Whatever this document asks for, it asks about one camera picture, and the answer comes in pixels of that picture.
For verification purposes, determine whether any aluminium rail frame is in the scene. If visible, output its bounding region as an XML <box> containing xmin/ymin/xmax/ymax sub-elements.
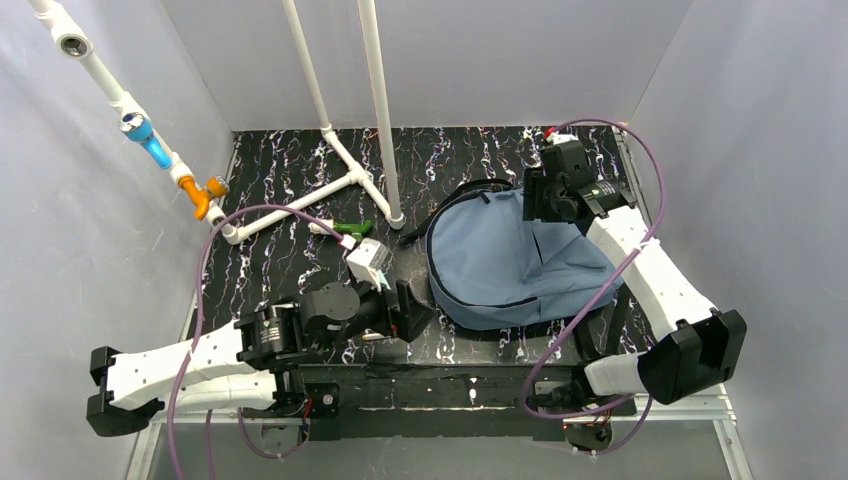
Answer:
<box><xmin>125</xmin><ymin>385</ymin><xmax>754</xmax><ymax>479</ymax></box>

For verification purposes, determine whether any green white pipe fitting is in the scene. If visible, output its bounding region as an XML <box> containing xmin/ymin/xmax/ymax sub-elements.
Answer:
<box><xmin>308</xmin><ymin>219</ymin><xmax>374</xmax><ymax>241</ymax></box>

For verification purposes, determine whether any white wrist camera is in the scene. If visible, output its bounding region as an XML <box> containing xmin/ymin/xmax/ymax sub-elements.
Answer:
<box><xmin>544</xmin><ymin>127</ymin><xmax>579</xmax><ymax>146</ymax></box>
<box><xmin>345</xmin><ymin>238</ymin><xmax>392</xmax><ymax>292</ymax></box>

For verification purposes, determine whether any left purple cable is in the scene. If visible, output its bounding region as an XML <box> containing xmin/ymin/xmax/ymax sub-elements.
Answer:
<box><xmin>165</xmin><ymin>203</ymin><xmax>352</xmax><ymax>480</ymax></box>

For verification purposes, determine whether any blue pipe valve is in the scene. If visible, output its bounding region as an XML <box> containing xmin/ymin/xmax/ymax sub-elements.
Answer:
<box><xmin>119</xmin><ymin>112</ymin><xmax>173</xmax><ymax>170</ymax></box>

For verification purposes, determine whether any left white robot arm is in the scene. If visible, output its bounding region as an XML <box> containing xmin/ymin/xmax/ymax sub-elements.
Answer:
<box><xmin>85</xmin><ymin>280</ymin><xmax>437</xmax><ymax>437</ymax></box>

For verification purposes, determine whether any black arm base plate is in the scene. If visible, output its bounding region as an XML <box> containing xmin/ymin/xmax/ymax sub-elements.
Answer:
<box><xmin>238</xmin><ymin>360</ymin><xmax>637</xmax><ymax>444</ymax></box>

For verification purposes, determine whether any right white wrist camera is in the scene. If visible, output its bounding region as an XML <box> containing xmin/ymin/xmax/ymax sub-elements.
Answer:
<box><xmin>544</xmin><ymin>127</ymin><xmax>579</xmax><ymax>146</ymax></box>

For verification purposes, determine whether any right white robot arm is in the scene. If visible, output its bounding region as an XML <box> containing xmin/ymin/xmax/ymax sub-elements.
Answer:
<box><xmin>523</xmin><ymin>134</ymin><xmax>747</xmax><ymax>409</ymax></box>

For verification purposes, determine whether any blue student backpack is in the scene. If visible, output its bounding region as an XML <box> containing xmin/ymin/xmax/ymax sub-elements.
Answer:
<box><xmin>398</xmin><ymin>179</ymin><xmax>616</xmax><ymax>331</ymax></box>

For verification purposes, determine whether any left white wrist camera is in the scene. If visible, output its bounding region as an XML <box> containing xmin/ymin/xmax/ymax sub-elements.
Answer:
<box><xmin>345</xmin><ymin>238</ymin><xmax>392</xmax><ymax>292</ymax></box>

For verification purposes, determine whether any white PVC pipe frame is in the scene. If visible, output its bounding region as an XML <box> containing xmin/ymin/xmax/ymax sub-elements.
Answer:
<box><xmin>31</xmin><ymin>1</ymin><xmax>405</xmax><ymax>245</ymax></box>

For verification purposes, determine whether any orange pipe valve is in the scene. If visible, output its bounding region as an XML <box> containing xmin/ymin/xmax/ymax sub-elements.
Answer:
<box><xmin>177</xmin><ymin>175</ymin><xmax>229</xmax><ymax>221</ymax></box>

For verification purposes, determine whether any white yellow marker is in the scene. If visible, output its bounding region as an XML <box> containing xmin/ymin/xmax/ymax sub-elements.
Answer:
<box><xmin>361</xmin><ymin>332</ymin><xmax>387</xmax><ymax>342</ymax></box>

